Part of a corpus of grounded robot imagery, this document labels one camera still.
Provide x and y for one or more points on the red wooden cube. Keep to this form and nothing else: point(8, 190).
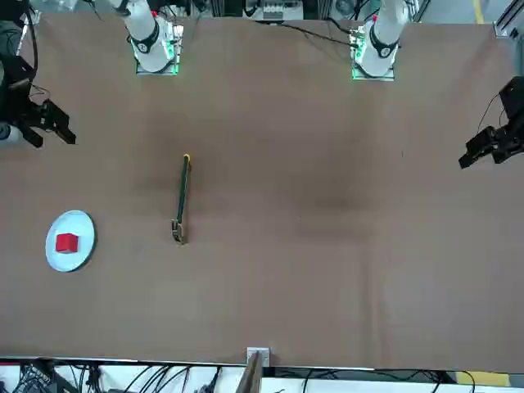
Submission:
point(65, 242)

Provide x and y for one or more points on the light blue round plate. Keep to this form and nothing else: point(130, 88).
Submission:
point(86, 237)

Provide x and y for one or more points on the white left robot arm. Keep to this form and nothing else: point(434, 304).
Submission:
point(385, 37)

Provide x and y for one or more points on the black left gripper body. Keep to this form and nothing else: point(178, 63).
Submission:
point(515, 98)

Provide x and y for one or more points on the silver post bracket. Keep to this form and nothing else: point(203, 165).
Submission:
point(266, 354)

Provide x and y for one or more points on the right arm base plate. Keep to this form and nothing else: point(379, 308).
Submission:
point(174, 49)

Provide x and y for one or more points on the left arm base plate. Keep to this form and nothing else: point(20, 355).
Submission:
point(357, 73)

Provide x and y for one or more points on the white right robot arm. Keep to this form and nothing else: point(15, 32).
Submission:
point(147, 37)

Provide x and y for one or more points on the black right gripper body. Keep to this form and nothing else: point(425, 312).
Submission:
point(12, 67)

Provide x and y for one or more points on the aluminium corner profile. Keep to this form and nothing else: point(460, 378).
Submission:
point(507, 22)

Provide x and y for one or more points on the white power strip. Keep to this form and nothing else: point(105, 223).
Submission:
point(273, 10)

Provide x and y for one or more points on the camera mount post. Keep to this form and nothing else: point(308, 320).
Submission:
point(251, 376)

